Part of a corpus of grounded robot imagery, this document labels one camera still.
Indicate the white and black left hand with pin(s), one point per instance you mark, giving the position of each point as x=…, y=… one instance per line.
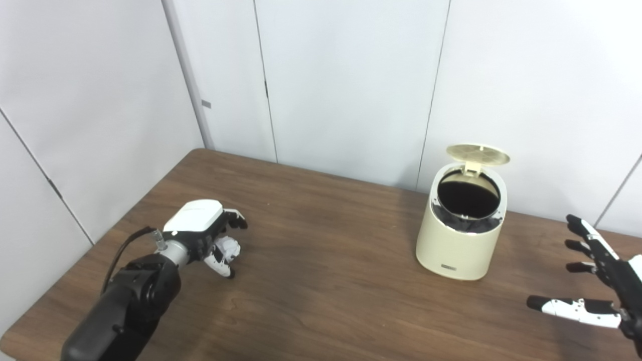
x=195, y=218

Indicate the white and black right hand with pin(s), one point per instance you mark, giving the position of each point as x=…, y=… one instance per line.
x=619, y=281

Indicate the white paper ball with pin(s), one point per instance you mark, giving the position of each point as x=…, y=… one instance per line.
x=230, y=248

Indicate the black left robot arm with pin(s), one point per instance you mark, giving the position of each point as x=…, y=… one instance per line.
x=130, y=301

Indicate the cream-colored bin body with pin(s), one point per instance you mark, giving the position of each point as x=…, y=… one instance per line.
x=456, y=250

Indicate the black bin liner bag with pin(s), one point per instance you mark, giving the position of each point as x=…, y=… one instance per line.
x=469, y=200

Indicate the grey wall corner post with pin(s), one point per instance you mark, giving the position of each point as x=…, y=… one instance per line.
x=188, y=75

